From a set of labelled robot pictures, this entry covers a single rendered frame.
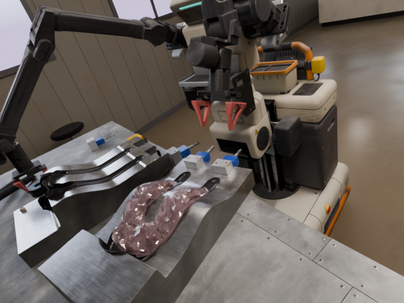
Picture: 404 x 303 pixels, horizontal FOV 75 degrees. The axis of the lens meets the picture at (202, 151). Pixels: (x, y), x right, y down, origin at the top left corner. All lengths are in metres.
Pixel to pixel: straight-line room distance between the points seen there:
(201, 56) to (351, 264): 0.53
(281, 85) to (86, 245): 1.03
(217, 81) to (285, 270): 0.46
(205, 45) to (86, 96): 2.59
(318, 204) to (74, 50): 2.66
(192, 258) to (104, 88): 2.81
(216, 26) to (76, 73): 2.53
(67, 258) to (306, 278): 0.49
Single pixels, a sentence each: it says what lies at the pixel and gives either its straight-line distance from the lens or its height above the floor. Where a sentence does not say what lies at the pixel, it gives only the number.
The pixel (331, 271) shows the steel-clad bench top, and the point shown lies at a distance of 0.61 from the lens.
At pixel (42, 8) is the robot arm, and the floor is 1.39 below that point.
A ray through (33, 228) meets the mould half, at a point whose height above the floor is 0.86.
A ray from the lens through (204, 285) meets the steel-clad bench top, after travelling 0.62.
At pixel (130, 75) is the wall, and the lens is 3.44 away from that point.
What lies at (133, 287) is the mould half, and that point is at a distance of 0.53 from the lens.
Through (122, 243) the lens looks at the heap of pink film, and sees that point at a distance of 0.64.
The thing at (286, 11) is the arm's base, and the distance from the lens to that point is 0.92.
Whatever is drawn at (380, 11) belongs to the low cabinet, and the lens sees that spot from 6.65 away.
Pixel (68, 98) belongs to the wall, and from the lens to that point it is 3.10.
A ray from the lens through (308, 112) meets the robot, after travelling 1.26.
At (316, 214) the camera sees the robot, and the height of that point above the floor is 0.27.
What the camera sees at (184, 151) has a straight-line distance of 0.99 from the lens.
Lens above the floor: 1.30
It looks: 30 degrees down
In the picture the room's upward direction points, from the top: 18 degrees counter-clockwise
